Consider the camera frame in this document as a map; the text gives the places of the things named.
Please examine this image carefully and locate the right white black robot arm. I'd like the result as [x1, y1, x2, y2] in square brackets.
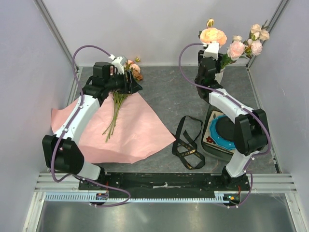
[195, 47, 271, 190]

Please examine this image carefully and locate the aluminium frame rail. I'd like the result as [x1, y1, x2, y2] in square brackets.
[35, 172, 296, 193]

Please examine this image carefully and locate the large peach peony stem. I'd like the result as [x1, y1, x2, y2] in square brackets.
[199, 18, 227, 47]

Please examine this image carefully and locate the purple pink wrapping paper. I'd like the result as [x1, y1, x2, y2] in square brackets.
[51, 93, 175, 164]

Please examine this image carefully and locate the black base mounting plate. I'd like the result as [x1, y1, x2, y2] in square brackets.
[77, 172, 249, 199]

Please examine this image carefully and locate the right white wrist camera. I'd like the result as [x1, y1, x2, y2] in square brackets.
[202, 41, 220, 60]

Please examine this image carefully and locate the blue scalloped plate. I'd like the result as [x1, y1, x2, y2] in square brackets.
[209, 115, 236, 150]

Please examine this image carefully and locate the grey slotted cable duct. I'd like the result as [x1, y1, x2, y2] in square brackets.
[44, 190, 242, 205]

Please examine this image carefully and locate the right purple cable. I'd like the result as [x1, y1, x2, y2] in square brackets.
[179, 43, 272, 210]

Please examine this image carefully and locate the dark green plastic tray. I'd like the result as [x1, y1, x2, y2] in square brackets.
[201, 105, 236, 162]

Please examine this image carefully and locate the purple cable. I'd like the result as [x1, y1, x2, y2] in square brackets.
[49, 45, 132, 210]
[179, 43, 272, 210]

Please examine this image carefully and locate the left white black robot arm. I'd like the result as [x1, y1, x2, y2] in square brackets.
[42, 61, 142, 190]

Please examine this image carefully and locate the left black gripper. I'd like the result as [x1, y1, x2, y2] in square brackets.
[105, 71, 142, 95]

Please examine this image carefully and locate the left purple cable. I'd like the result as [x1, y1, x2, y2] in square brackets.
[49, 45, 132, 210]

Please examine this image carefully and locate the black round plate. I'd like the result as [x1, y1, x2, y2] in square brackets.
[215, 116, 235, 142]

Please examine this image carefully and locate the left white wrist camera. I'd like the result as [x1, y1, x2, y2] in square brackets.
[109, 55, 128, 74]

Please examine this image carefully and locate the white ribbed ceramic vase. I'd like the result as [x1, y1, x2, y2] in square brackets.
[215, 68, 225, 84]

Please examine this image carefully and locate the pink artificial flower bunch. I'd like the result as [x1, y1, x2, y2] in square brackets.
[103, 57, 143, 143]

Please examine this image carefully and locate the pale pink rose stem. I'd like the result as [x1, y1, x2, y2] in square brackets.
[221, 20, 270, 69]

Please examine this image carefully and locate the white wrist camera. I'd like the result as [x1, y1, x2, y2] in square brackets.
[202, 41, 220, 60]
[109, 55, 128, 74]

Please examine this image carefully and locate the black ribbon with gold lettering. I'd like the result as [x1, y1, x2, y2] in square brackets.
[172, 116, 206, 170]

